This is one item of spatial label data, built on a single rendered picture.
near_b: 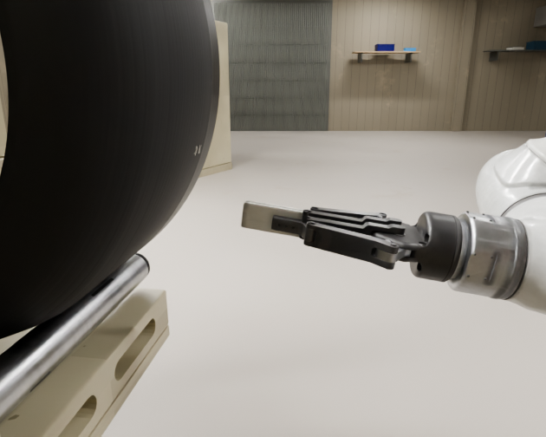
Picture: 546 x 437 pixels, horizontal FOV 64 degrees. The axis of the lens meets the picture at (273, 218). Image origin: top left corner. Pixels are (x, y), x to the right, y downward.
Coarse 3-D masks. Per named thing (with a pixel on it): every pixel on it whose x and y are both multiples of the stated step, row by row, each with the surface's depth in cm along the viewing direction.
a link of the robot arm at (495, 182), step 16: (528, 144) 56; (544, 144) 54; (496, 160) 61; (512, 160) 56; (528, 160) 54; (544, 160) 53; (480, 176) 62; (496, 176) 58; (512, 176) 55; (528, 176) 53; (544, 176) 52; (480, 192) 60; (496, 192) 56; (512, 192) 54; (528, 192) 52; (544, 192) 51; (480, 208) 60; (496, 208) 55
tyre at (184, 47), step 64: (0, 0) 29; (64, 0) 29; (128, 0) 31; (192, 0) 42; (64, 64) 30; (128, 64) 32; (192, 64) 41; (64, 128) 31; (128, 128) 34; (192, 128) 44; (0, 192) 33; (64, 192) 33; (128, 192) 36; (0, 256) 35; (64, 256) 36; (128, 256) 46; (0, 320) 39
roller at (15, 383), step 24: (144, 264) 63; (96, 288) 53; (120, 288) 56; (72, 312) 47; (96, 312) 50; (24, 336) 43; (48, 336) 43; (72, 336) 45; (0, 360) 39; (24, 360) 40; (48, 360) 42; (0, 384) 36; (24, 384) 38; (0, 408) 36
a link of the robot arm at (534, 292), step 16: (512, 208) 52; (528, 208) 50; (544, 208) 48; (528, 224) 45; (544, 224) 45; (528, 240) 44; (544, 240) 43; (528, 256) 43; (544, 256) 43; (528, 272) 43; (544, 272) 43; (528, 288) 44; (544, 288) 43; (528, 304) 45; (544, 304) 44
